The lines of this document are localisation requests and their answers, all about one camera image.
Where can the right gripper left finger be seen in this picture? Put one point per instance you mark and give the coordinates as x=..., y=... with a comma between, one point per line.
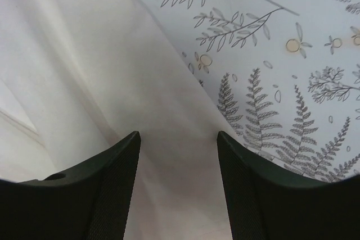
x=90, y=200

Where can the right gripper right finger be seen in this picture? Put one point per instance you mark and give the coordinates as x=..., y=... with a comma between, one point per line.
x=265, y=201

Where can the white coca-cola t-shirt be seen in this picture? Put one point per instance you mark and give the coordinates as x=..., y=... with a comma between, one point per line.
x=77, y=76

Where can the floral patterned table mat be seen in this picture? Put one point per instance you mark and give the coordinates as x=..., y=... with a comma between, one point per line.
x=283, y=73

